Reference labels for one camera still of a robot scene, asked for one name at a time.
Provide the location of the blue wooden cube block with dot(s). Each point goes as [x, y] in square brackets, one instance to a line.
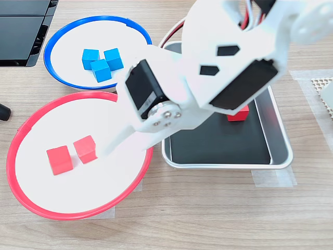
[113, 58]
[89, 57]
[101, 71]

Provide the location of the red wooden cube block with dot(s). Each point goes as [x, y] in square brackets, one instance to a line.
[59, 160]
[238, 115]
[85, 149]

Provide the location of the black tray liner mat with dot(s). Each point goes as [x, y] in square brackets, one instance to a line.
[221, 145]

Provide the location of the silver metal tray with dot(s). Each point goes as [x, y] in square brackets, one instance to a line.
[281, 145]

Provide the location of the translucent tape strip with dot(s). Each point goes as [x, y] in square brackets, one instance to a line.
[113, 212]
[139, 186]
[273, 177]

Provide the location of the red rimmed round dish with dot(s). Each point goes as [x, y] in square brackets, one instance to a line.
[78, 187]

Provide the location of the blue rimmed round dish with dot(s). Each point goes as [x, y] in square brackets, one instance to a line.
[67, 44]

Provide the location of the black cylindrical object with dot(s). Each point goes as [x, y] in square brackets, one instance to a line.
[4, 112]

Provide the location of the black flat electronic device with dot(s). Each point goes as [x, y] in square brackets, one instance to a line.
[20, 39]

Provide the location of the translucent white tape sheet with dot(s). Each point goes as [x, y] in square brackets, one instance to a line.
[307, 109]

